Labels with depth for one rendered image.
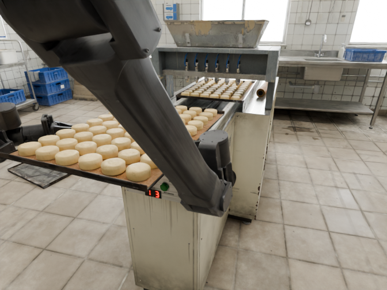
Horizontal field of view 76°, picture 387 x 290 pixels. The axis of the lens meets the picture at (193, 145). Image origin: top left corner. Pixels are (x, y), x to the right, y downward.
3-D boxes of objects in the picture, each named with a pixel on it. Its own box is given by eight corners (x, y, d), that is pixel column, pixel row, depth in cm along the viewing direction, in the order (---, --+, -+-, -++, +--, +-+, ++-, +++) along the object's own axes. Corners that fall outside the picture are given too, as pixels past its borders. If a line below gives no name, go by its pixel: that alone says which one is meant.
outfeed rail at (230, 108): (255, 76, 255) (255, 69, 253) (258, 76, 255) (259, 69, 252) (184, 172, 84) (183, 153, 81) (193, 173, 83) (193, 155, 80)
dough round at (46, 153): (44, 163, 57) (42, 155, 56) (31, 157, 59) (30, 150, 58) (64, 155, 61) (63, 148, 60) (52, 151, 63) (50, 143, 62)
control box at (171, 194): (131, 186, 101) (126, 155, 95) (186, 198, 93) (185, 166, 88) (125, 191, 97) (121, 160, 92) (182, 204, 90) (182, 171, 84)
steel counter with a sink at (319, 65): (148, 112, 421) (141, 33, 369) (162, 101, 483) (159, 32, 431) (375, 129, 348) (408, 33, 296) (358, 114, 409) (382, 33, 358)
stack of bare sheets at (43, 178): (82, 168, 251) (82, 166, 249) (44, 189, 219) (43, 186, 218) (46, 155, 278) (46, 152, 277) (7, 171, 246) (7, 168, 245)
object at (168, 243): (183, 212, 191) (181, 97, 153) (228, 222, 181) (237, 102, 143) (135, 296, 131) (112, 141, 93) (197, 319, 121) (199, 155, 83)
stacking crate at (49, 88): (53, 87, 505) (51, 77, 497) (71, 88, 497) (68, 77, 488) (29, 94, 452) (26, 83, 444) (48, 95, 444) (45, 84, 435)
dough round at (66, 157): (79, 164, 56) (78, 156, 56) (54, 167, 55) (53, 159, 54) (80, 155, 61) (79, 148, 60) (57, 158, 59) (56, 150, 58)
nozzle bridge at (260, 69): (174, 92, 189) (173, 44, 175) (273, 100, 167) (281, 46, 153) (154, 103, 161) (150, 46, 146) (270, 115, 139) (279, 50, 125)
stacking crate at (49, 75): (50, 77, 496) (48, 67, 488) (68, 77, 489) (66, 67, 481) (26, 83, 443) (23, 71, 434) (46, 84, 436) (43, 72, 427)
